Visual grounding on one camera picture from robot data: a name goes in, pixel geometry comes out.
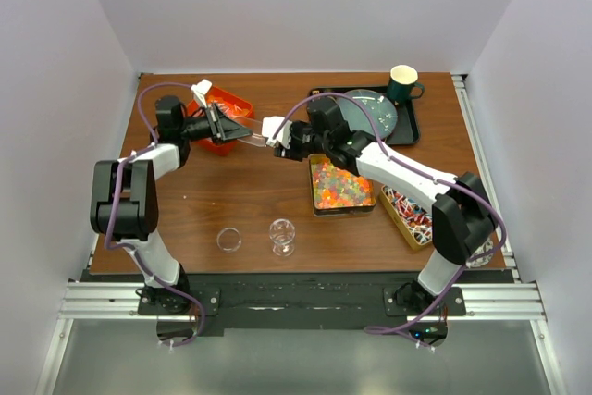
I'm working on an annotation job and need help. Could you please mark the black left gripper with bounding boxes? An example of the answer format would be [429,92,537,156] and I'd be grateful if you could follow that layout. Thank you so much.
[179,102,252,146]

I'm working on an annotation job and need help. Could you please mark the clear plastic scoop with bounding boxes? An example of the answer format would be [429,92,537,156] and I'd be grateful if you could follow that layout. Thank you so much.
[230,117,267,148]

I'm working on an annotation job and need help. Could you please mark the black tin of star candies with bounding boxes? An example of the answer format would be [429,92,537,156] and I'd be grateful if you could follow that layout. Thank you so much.
[309,154,376,216]

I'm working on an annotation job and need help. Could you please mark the clear glass jar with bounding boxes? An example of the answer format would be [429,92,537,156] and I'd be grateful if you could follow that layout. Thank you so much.
[269,218,296,257]

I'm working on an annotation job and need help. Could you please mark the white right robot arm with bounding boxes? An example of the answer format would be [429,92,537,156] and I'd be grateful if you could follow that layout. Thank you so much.
[262,93,503,315]

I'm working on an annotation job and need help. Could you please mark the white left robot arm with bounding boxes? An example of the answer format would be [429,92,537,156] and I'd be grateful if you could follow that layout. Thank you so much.
[90,95,253,314]

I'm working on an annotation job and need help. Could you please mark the orange box of lollipops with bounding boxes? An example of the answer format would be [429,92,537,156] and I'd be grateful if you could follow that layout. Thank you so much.
[181,80,254,156]

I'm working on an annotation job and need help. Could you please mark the teal ceramic plate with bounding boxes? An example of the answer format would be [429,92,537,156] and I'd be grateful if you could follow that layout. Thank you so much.
[336,89,398,140]

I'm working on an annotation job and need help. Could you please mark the black serving tray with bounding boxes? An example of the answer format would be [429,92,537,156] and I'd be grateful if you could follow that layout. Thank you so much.
[308,86,420,146]

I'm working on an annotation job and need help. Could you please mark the clear jar lid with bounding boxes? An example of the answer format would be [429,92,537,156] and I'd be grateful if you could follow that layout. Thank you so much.
[216,227,242,253]

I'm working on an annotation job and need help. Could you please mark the dark green mug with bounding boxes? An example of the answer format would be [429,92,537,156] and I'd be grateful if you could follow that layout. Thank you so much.
[387,65,425,104]

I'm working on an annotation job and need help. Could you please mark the gold tin of lollipops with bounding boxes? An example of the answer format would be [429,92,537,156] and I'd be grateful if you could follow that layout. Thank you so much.
[379,186,433,252]

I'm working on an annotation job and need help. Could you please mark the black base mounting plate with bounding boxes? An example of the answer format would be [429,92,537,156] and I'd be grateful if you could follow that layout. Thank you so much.
[137,269,515,348]

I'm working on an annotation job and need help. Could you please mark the patterned small bowl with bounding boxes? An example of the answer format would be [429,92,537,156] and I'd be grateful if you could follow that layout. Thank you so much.
[465,238,495,268]

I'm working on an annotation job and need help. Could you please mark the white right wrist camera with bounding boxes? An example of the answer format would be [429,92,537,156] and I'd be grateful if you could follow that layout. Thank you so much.
[261,117,292,148]

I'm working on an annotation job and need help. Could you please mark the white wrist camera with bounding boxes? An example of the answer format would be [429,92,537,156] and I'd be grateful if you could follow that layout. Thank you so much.
[261,117,292,148]
[190,79,213,108]

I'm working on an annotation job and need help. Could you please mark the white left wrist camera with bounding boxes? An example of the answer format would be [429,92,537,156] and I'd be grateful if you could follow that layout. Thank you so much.
[190,79,213,108]

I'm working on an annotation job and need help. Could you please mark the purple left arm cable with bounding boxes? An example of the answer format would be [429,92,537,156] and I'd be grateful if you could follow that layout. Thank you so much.
[102,81,207,348]

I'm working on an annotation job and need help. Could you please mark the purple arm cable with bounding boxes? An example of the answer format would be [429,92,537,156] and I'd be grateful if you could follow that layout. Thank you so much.
[102,81,207,348]
[267,92,508,337]

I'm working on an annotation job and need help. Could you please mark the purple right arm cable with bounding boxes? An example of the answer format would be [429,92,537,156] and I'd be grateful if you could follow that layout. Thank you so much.
[267,92,508,337]

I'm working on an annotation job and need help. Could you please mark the aluminium frame rail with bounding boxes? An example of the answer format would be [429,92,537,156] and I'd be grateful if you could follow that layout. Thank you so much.
[450,73,568,395]

